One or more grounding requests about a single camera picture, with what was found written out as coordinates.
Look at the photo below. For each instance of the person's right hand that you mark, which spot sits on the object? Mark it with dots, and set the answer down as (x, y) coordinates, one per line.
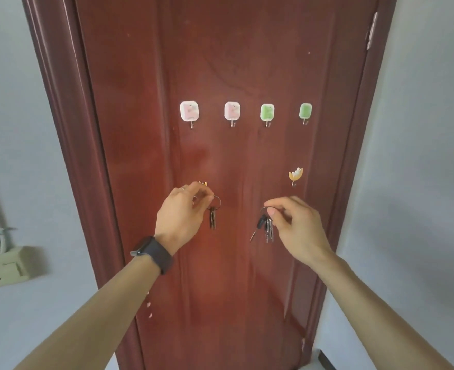
(304, 235)

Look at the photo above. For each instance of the person's left hand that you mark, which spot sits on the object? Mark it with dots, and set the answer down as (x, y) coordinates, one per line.
(180, 219)

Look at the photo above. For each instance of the bunch of keys black fob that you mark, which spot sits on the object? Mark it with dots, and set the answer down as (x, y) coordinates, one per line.
(268, 229)

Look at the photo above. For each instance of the pink square hook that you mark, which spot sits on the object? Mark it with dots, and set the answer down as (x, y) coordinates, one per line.
(232, 110)
(189, 110)

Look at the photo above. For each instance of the green square hook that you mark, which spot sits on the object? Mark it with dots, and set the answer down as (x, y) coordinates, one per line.
(267, 112)
(306, 110)

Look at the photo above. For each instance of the dark red wooden door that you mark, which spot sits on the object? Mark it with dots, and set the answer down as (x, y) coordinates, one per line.
(230, 53)

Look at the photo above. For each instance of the person's right forearm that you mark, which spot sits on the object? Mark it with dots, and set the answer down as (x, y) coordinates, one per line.
(377, 319)

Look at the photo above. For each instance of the person's left forearm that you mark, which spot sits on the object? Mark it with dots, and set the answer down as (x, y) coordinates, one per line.
(103, 323)

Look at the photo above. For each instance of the black wrist watch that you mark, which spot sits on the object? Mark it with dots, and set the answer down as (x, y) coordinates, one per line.
(159, 254)

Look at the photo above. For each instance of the beige wall socket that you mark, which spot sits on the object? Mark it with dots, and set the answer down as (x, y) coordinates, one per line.
(3, 267)

